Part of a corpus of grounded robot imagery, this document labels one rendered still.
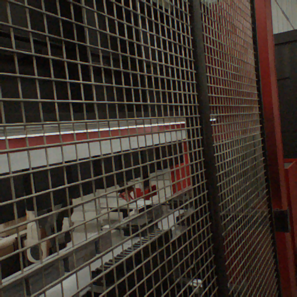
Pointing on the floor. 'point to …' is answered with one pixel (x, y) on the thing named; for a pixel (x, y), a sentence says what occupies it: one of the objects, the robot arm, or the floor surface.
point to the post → (210, 174)
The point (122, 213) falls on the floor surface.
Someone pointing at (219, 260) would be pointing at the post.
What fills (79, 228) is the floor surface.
